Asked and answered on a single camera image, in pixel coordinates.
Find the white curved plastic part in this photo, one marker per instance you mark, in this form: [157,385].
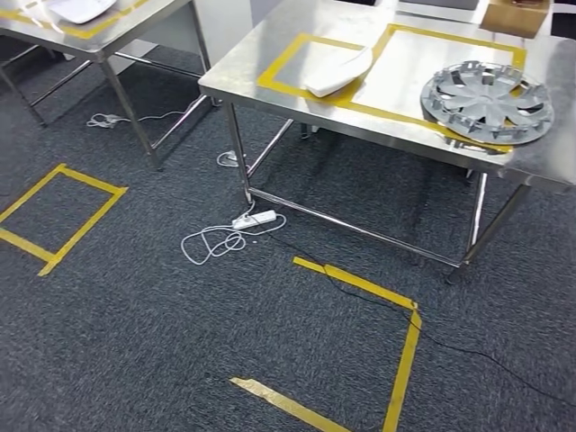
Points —
[81,9]
[337,74]

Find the steel workbench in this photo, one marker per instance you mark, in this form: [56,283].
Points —
[450,59]
[149,21]

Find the white office table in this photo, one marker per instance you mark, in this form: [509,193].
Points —
[450,17]

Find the black office chair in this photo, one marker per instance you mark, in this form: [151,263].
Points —
[565,27]

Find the white power strip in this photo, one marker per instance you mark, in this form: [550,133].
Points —
[254,219]

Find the yellow floor tape square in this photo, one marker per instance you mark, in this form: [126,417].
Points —
[85,223]

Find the grey plastic wheel hubcap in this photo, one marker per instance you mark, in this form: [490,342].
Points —
[488,104]

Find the yellow tape on workbench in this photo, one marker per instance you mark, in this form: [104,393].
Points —
[274,74]
[90,27]

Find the torn yellow floor tape strip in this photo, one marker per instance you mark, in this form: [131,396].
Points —
[278,402]

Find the brown cardboard box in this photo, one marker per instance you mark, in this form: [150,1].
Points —
[512,21]

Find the grey floor outlet box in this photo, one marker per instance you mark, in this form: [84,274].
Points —
[227,159]

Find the grey laptop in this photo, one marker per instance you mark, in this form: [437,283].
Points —
[436,3]

